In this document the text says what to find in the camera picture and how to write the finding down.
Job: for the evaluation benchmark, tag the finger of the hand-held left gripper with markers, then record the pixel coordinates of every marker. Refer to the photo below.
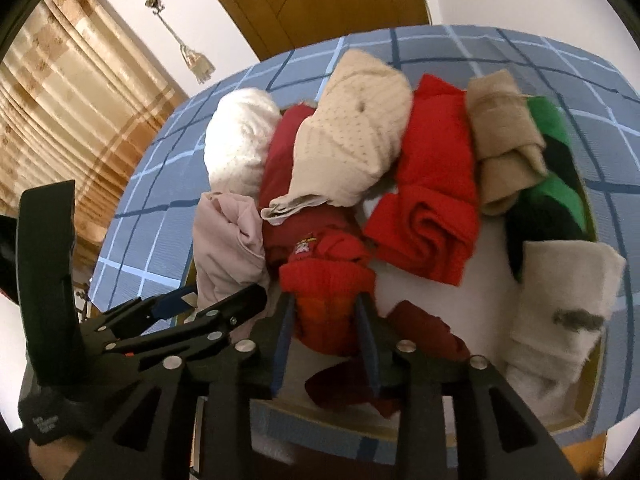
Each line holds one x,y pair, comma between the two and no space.
225,310
150,310

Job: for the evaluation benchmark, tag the blue plaid tablecloth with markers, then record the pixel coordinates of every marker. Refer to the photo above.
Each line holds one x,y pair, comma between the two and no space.
165,160

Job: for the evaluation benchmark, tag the white dotted underwear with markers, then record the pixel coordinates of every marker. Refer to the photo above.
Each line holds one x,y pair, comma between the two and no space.
240,135

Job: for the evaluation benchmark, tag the light grey underwear dark emblem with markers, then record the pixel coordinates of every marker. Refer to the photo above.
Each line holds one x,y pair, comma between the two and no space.
550,280

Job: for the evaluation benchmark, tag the pale pink underwear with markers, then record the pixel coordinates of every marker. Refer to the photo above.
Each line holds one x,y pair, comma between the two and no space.
225,245

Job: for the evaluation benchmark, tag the green black striped underwear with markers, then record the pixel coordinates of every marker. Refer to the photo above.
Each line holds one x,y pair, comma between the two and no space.
550,200

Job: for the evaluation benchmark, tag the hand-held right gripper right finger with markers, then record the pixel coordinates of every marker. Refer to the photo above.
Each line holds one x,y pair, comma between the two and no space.
367,350

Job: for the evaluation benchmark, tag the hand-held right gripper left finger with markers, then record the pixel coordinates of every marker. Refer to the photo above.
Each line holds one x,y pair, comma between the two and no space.
282,345

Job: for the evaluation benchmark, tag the large bright red underwear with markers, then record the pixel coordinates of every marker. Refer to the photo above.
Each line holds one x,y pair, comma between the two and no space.
430,185

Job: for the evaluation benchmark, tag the maroon underwear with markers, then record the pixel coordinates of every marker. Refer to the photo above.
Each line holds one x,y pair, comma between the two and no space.
280,160

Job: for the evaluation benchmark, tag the shallow white cardboard box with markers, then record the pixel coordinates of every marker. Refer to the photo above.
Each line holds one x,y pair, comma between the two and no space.
487,310

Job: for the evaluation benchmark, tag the dark red underwear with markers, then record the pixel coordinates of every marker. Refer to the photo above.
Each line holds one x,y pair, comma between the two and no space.
425,335

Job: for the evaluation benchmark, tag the metal wall hook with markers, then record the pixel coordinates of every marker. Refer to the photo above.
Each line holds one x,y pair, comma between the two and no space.
155,3

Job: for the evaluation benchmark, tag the brown wooden door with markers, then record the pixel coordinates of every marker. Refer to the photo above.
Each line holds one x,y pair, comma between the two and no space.
325,0

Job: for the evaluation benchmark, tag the cream dotted underwear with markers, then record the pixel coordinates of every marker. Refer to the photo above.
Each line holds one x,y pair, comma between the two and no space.
350,125

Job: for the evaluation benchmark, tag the beige patterned curtain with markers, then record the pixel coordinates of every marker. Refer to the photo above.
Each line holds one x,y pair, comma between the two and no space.
75,110

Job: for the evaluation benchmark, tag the curtain tieback tassel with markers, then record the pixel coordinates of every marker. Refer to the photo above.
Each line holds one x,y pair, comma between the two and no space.
197,62

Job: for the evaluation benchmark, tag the red underwear cartoon print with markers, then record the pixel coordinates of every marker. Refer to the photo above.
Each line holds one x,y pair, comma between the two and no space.
325,285

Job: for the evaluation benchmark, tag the person's left hand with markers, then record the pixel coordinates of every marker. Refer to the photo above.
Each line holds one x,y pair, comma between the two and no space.
55,462

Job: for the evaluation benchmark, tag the tan underwear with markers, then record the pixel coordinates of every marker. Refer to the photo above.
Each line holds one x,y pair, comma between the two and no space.
505,135

